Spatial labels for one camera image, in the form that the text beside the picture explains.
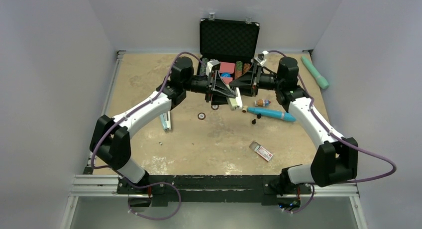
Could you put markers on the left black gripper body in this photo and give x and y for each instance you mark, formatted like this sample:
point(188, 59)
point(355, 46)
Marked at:
point(209, 88)

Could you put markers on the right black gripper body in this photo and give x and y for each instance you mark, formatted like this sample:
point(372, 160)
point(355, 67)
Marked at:
point(255, 84)

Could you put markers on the green white stapler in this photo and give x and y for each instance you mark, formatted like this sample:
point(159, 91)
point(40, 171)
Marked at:
point(235, 103)

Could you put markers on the light blue stapler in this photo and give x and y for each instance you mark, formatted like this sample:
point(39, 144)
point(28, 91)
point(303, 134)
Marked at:
point(165, 119)

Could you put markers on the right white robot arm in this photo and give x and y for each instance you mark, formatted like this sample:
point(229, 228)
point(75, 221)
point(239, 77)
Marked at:
point(336, 159)

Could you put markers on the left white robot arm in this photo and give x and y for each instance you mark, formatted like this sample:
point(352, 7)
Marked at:
point(112, 135)

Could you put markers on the pink card deck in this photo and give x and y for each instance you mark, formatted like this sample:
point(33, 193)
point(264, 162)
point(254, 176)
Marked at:
point(227, 80)
point(226, 67)

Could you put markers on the small colourful figurine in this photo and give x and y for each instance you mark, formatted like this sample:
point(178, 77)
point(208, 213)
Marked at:
point(262, 103)

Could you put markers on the black poker chip case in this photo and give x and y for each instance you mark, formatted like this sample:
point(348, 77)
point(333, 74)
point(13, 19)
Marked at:
point(226, 41)

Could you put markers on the blue pen tool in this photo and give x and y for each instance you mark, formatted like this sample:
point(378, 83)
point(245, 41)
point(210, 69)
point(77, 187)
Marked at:
point(272, 113)

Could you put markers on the mint green cylinder tool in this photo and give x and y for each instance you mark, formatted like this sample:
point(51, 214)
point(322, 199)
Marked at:
point(320, 80)

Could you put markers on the red white staple box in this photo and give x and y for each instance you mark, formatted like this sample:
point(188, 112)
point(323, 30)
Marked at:
point(261, 151)

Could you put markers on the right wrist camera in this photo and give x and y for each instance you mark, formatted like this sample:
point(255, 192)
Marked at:
point(260, 59)

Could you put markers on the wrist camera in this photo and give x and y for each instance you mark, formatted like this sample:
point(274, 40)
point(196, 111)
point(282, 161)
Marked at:
point(260, 59)
point(212, 65)

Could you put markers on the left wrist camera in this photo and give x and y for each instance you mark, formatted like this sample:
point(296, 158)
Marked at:
point(212, 65)

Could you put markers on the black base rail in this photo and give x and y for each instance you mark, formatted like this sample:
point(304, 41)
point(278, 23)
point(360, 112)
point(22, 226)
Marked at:
point(268, 190)

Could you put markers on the aluminium frame rail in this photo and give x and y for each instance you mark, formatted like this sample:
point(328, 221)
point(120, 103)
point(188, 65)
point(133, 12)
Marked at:
point(87, 184)

